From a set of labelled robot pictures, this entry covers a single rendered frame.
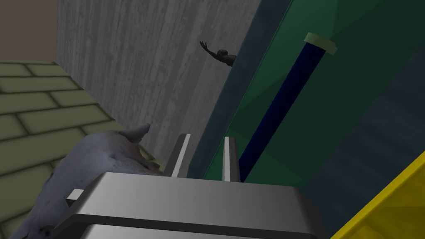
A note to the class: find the green cupboard door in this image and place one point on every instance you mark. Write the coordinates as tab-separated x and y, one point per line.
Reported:
345	109

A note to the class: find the grey pig figure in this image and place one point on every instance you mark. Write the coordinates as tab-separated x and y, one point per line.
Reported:
86	176

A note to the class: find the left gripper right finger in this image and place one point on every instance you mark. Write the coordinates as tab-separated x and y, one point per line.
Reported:
229	159

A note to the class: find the dark human statuette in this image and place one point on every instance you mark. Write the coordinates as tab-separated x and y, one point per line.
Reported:
221	55

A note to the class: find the yellow box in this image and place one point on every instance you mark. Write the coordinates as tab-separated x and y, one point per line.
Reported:
388	209

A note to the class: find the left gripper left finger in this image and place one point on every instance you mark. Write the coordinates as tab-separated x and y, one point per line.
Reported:
179	156

